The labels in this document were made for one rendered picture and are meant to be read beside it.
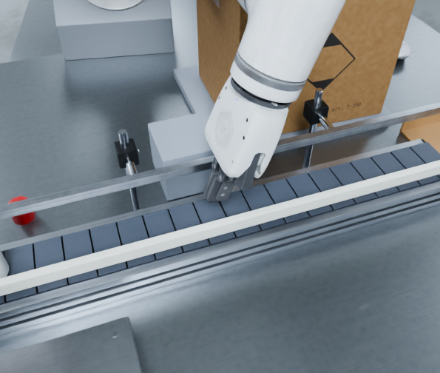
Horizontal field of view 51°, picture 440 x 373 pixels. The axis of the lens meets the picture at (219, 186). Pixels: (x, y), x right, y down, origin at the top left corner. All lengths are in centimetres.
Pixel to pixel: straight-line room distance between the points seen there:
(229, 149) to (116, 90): 52
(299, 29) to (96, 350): 41
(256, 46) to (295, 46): 4
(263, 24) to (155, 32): 65
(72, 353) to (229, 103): 34
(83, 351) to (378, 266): 42
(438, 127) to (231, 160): 54
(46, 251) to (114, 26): 60
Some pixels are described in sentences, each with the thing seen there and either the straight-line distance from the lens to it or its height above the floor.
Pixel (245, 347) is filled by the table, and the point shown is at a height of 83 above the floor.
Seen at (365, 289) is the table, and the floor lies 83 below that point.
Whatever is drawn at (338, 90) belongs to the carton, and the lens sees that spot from 85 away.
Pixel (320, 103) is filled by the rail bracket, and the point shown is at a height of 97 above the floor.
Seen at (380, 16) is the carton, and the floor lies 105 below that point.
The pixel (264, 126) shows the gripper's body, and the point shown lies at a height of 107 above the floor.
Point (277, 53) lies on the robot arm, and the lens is 48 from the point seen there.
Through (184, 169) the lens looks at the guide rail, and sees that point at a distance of 62.
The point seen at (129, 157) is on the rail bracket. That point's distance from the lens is 65.
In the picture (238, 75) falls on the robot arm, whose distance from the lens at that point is 51.
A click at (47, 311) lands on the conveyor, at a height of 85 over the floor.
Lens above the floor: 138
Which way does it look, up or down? 46 degrees down
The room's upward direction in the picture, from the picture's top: straight up
